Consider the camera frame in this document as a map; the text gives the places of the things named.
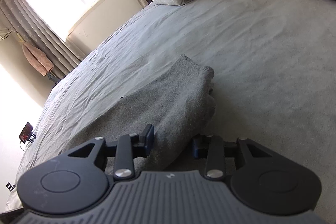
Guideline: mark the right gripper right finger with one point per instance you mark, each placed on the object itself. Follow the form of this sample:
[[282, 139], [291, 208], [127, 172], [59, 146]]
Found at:
[[216, 151]]

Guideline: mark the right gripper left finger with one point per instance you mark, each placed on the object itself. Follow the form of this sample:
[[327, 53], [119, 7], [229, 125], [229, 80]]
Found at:
[[97, 151]]

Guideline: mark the grey fleece garment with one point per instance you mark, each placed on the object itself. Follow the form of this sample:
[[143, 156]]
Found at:
[[177, 103]]

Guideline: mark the phone on black stand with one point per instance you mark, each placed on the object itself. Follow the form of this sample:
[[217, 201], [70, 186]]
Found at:
[[27, 135]]

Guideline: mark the grey bed sheet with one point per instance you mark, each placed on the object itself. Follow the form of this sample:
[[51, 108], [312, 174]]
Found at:
[[274, 64]]

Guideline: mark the pink hanging towel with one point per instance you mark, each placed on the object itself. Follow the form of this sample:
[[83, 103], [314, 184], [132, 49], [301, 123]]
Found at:
[[37, 59]]

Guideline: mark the grey patterned curtain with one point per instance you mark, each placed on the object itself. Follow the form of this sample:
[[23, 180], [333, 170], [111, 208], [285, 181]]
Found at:
[[65, 56]]

